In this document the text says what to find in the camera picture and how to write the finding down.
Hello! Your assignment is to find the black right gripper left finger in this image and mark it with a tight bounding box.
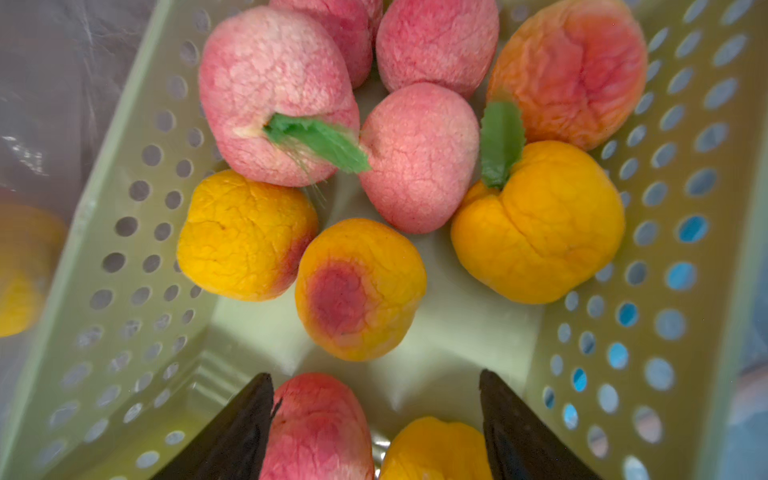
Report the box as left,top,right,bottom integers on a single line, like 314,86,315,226
154,373,274,480

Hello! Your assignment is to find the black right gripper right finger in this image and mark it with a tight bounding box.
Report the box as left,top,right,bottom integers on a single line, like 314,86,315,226
479,369,598,480

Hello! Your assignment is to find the light green perforated basket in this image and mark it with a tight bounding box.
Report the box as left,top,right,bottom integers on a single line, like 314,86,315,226
1,1,767,479

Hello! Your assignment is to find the clear zip-top bag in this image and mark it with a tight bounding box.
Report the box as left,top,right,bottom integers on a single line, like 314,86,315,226
1,1,154,416

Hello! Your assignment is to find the yellow peach bottom centre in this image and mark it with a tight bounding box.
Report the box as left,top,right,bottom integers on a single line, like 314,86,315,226
379,417,493,480

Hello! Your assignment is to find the yellow peach with red spot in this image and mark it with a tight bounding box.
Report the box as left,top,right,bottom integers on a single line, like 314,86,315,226
295,218,428,362

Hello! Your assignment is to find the yellow peach upper left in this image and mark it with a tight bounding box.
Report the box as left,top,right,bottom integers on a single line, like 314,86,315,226
177,170,319,302

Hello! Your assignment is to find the yellow peach front left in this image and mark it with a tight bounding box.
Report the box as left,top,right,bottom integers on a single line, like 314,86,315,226
1,202,67,337

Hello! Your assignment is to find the pink peach centre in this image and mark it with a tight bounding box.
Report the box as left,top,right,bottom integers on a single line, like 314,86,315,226
359,83,480,234

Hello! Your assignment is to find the large pink peach right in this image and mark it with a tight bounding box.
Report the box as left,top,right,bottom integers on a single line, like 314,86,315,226
486,0,648,151

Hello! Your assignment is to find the large pink peach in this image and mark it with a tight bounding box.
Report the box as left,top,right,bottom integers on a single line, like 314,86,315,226
199,6,371,187
486,0,648,151

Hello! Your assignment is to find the large pink peach top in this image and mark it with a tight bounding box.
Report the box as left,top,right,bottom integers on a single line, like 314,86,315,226
199,6,371,187

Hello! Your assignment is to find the pink peach far right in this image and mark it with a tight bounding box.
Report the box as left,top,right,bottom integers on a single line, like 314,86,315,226
375,0,500,98

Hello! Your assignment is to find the pink peach behind top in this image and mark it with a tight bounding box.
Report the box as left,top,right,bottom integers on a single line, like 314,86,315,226
269,0,383,89

